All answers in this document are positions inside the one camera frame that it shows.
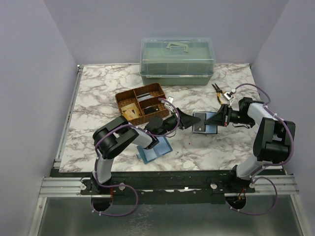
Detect yellow handled pliers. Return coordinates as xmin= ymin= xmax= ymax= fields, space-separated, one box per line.
xmin=212 ymin=83 xmax=224 ymax=105

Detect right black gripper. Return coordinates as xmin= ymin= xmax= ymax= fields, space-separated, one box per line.
xmin=205 ymin=104 xmax=254 ymax=127

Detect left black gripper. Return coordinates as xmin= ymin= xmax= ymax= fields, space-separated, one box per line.
xmin=156 ymin=108 xmax=200 ymax=138

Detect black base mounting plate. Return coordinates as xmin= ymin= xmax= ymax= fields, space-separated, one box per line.
xmin=81 ymin=170 xmax=255 ymax=205

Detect black leather card holder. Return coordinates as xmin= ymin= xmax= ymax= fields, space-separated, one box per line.
xmin=191 ymin=110 xmax=219 ymax=135

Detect blue plastic card sleeve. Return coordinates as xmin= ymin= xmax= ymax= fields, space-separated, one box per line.
xmin=137 ymin=137 xmax=173 ymax=164

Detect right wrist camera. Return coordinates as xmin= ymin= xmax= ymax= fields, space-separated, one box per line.
xmin=223 ymin=89 xmax=236 ymax=106

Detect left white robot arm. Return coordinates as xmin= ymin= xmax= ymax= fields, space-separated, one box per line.
xmin=92 ymin=108 xmax=201 ymax=194

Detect gold cards in tray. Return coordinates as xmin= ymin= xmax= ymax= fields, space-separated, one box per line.
xmin=121 ymin=103 xmax=139 ymax=121

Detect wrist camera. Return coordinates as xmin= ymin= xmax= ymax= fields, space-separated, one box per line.
xmin=161 ymin=96 xmax=174 ymax=113
xmin=223 ymin=89 xmax=236 ymax=106

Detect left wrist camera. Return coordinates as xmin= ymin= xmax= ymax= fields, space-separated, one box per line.
xmin=161 ymin=96 xmax=174 ymax=113

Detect brown wicker divided tray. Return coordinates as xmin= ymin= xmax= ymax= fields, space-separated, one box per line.
xmin=115 ymin=83 xmax=169 ymax=125

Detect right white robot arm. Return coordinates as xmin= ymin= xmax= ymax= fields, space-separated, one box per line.
xmin=204 ymin=97 xmax=296 ymax=193

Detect dark credit card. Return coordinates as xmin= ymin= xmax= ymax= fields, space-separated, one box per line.
xmin=143 ymin=106 xmax=159 ymax=115

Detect green clear-lid storage box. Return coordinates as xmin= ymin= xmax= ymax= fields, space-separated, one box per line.
xmin=140 ymin=37 xmax=216 ymax=86

